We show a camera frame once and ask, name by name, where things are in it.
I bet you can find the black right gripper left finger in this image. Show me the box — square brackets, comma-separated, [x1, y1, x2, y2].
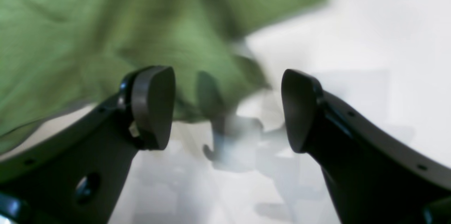
[1, 66, 175, 224]

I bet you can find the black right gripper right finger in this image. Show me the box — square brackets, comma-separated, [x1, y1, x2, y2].
[281, 69, 451, 224]

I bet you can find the green t-shirt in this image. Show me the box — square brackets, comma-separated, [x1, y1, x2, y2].
[0, 0, 326, 153]

